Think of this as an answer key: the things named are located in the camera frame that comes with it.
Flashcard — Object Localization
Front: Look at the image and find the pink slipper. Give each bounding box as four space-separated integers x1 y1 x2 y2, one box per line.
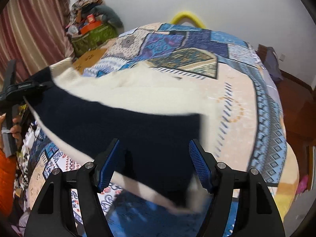
296 175 308 194

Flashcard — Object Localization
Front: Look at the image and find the yellow orange blanket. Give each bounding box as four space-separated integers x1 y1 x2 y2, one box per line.
274 143 299 221

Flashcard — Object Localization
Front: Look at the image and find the brown cardboard sheet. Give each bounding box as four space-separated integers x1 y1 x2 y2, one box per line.
73 49 107 74

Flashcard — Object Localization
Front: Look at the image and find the blue patchwork bedspread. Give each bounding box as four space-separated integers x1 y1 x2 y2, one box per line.
26 22 288 237

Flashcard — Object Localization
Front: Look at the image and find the grey bag on floor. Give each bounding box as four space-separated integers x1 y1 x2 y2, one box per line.
263 47 283 84

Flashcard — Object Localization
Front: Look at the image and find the green storage basket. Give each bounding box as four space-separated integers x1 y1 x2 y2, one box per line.
71 24 118 57

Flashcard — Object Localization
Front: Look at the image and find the black and cream striped sweater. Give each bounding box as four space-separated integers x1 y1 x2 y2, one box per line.
26 58 219 213

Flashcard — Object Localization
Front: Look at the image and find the orange sleeved left forearm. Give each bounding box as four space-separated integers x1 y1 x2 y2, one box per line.
0 150 17 218

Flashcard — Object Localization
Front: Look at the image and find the pink striped curtain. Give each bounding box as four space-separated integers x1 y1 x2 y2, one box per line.
1 0 74 81

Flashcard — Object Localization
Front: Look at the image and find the left hand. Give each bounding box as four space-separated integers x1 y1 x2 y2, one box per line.
0 113 23 152

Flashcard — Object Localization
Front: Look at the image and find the pile of clothes and toys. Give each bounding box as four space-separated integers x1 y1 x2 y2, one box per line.
65 0 123 36

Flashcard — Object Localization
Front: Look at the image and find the yellow foam arch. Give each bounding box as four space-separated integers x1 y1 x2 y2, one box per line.
170 11 206 29

